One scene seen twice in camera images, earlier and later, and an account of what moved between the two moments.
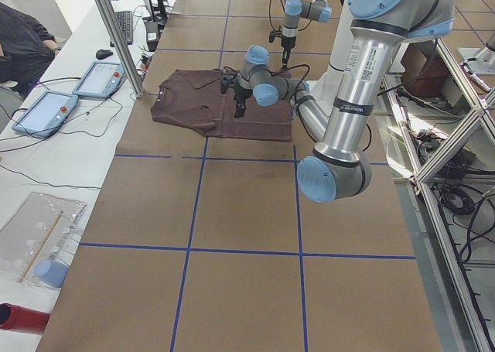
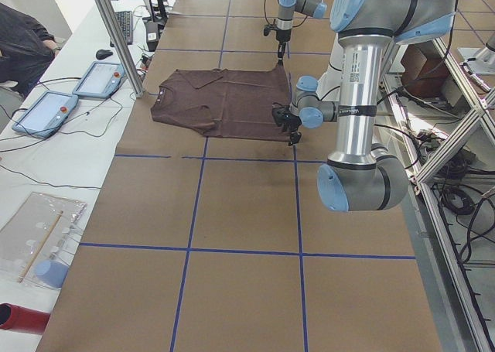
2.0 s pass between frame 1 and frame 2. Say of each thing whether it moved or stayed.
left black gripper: moved
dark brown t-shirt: stayed
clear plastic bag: stayed
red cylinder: stayed
